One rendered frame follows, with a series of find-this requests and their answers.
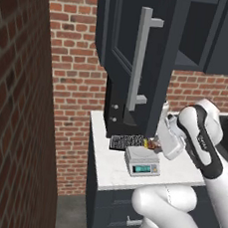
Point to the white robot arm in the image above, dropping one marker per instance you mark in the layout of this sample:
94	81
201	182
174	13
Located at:
200	136

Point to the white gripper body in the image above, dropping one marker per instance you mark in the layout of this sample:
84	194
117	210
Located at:
169	140

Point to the yellow brown bar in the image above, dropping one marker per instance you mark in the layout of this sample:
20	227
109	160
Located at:
149	143

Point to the dark wall cabinet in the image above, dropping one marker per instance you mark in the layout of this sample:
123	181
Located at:
199	29

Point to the black grid drip tray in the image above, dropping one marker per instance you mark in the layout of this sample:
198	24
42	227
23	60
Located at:
124	142

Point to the black coffee machine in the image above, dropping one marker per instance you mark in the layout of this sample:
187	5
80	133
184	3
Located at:
117	99

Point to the grey digital scale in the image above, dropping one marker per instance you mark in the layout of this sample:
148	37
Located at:
142	162

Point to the dark base cabinet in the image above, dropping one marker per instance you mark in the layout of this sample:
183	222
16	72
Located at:
108	209

